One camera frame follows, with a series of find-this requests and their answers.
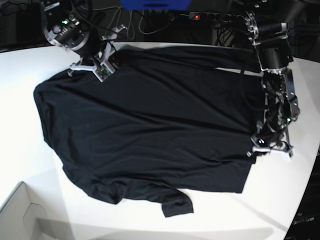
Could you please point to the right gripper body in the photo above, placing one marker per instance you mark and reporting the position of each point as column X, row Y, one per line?
column 91, row 48

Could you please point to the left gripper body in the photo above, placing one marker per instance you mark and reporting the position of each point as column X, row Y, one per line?
column 269, row 138

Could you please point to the black t-shirt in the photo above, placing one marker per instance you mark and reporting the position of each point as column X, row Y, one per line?
column 168, row 119

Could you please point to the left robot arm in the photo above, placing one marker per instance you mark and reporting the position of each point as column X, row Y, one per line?
column 269, row 37

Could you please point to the blue box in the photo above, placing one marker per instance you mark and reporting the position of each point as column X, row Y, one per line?
column 155, row 4

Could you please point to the white cardboard box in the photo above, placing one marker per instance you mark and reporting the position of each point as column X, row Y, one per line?
column 21, row 219

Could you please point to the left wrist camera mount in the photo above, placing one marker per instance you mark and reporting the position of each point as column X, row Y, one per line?
column 283, row 147

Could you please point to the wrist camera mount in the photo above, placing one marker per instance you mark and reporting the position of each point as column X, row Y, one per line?
column 99, row 63
column 283, row 147

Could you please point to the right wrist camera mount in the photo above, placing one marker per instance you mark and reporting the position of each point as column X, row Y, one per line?
column 99, row 63

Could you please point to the white power strip red switch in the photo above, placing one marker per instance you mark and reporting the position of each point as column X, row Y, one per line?
column 214, row 16

